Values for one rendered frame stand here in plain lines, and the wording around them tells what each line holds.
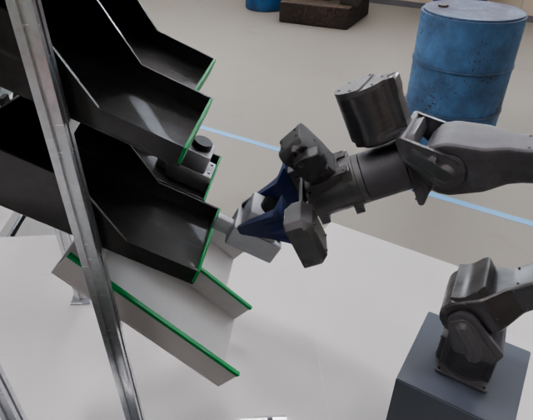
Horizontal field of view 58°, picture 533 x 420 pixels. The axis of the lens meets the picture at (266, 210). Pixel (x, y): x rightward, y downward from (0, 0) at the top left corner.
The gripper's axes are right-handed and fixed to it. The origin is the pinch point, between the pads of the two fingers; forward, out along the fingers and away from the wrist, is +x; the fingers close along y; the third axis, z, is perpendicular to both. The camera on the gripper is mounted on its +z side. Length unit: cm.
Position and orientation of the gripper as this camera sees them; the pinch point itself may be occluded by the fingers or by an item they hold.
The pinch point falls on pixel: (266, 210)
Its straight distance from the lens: 58.0
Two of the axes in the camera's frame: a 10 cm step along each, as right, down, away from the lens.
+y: -0.7, 5.7, -8.2
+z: -4.1, -7.6, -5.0
